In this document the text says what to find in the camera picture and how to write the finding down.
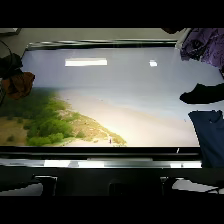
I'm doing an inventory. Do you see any black garment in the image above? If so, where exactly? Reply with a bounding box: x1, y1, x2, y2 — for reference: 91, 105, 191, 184
179, 82, 224, 105
0, 53, 24, 80

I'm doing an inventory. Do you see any purple patterned garment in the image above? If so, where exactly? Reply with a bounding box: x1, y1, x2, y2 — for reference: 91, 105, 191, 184
179, 28, 224, 70

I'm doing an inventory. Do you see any dark blue garment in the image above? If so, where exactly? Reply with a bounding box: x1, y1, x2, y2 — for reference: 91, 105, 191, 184
187, 109, 224, 169

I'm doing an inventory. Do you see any brown garment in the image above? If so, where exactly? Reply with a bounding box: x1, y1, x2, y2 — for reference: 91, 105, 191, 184
1, 71, 36, 101

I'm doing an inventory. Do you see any silver frame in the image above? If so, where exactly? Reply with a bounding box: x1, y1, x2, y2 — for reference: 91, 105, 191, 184
0, 157, 204, 170

